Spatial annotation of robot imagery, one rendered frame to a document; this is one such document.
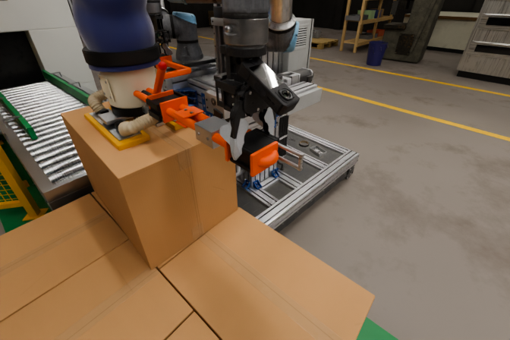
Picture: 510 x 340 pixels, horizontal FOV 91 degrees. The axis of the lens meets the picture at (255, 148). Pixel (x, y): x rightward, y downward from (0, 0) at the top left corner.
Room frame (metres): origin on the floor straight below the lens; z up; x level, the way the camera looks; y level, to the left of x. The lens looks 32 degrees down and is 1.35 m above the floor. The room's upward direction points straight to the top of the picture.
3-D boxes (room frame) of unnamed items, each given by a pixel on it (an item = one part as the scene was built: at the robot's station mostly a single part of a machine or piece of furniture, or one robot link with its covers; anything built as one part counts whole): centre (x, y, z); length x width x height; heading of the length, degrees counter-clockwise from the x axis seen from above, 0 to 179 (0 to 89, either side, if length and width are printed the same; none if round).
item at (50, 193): (1.11, 0.71, 0.58); 0.70 x 0.03 x 0.06; 139
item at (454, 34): (8.21, -5.70, 0.43); 2.27 x 1.84 x 0.85; 134
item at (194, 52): (1.50, 0.37, 1.09); 0.15 x 0.15 x 0.10
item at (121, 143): (0.80, 0.50, 0.97); 0.34 x 0.10 x 0.05; 45
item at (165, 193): (0.87, 0.43, 0.74); 0.60 x 0.40 x 0.40; 45
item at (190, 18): (1.50, 0.38, 1.20); 0.13 x 0.12 x 0.14; 105
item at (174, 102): (0.69, 0.25, 1.07); 0.10 x 0.08 x 0.06; 135
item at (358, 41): (8.00, -3.26, 1.03); 2.33 x 0.60 x 2.05; 134
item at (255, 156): (0.44, 0.01, 1.07); 0.08 x 0.07 x 0.05; 45
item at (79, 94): (2.31, 1.69, 0.60); 1.60 x 0.11 x 0.09; 49
